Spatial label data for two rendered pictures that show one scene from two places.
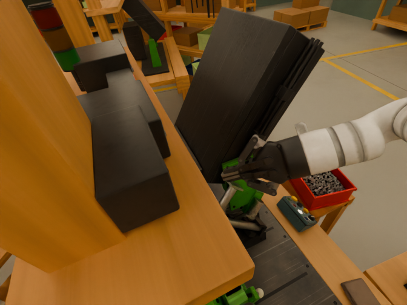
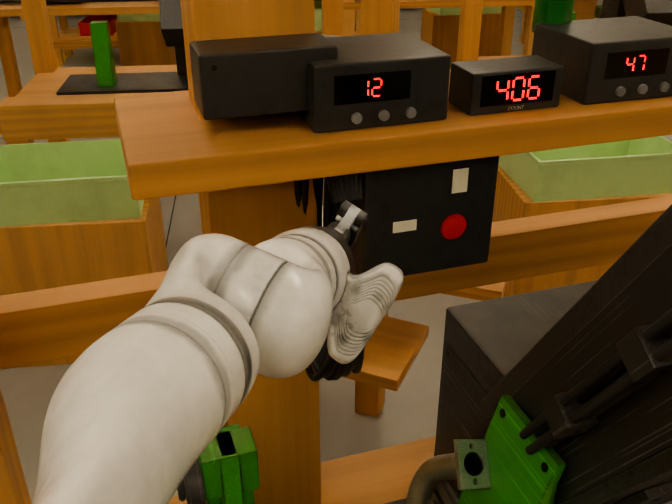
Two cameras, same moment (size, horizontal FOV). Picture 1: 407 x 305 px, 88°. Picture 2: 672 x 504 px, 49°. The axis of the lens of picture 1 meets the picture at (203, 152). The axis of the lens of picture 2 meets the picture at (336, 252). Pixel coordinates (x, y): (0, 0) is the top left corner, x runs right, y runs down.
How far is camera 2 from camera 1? 0.77 m
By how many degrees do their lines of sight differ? 71
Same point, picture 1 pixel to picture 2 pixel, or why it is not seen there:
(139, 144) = (248, 47)
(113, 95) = (396, 46)
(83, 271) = (181, 108)
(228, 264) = (139, 155)
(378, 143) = not seen: hidden behind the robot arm
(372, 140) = not seen: hidden behind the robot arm
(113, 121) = (302, 38)
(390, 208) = not seen: outside the picture
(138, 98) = (377, 56)
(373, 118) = (293, 256)
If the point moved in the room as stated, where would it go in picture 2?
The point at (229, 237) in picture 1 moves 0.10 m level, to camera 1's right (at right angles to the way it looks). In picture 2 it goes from (165, 157) to (142, 197)
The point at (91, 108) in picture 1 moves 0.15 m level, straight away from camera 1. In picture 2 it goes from (365, 41) to (468, 28)
